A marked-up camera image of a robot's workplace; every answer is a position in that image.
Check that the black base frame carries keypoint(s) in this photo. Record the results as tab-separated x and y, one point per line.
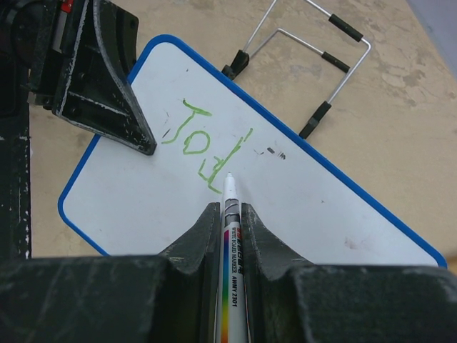
15	188

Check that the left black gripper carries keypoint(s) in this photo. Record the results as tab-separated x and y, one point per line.
74	57

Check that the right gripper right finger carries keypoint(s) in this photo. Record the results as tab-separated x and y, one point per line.
290	299

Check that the blue framed whiteboard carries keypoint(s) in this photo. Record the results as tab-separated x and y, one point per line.
124	202

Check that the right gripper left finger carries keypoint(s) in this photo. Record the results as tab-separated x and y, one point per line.
167	297

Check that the white whiteboard marker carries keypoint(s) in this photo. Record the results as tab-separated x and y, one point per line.
231	316

